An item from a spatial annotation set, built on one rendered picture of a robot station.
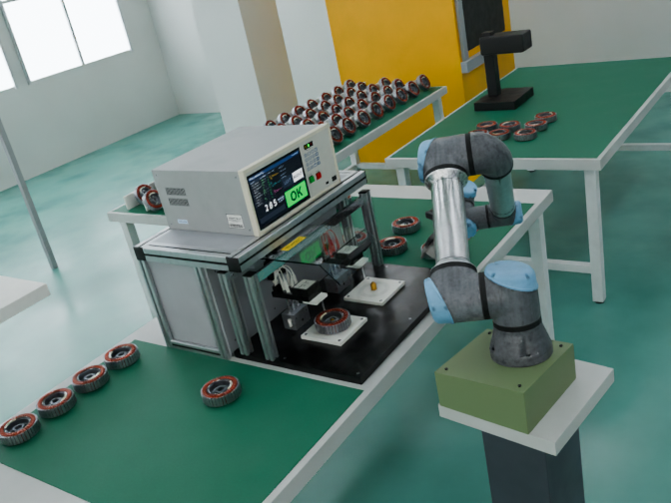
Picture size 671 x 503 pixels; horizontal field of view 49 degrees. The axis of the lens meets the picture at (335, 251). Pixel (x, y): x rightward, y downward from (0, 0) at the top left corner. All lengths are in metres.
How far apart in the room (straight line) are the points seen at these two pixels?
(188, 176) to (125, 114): 7.62
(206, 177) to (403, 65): 3.85
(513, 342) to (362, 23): 4.46
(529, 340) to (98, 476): 1.13
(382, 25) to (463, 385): 4.39
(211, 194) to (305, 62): 6.64
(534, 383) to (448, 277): 0.31
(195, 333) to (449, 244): 0.93
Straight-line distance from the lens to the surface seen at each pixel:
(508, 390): 1.75
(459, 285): 1.78
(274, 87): 6.27
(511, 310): 1.78
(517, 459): 1.99
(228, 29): 6.18
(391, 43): 5.91
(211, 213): 2.25
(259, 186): 2.14
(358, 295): 2.42
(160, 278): 2.37
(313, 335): 2.25
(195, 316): 2.34
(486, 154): 1.99
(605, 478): 2.80
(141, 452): 2.06
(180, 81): 10.25
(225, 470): 1.89
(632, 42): 7.20
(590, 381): 1.96
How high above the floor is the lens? 1.88
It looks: 23 degrees down
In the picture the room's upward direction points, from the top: 12 degrees counter-clockwise
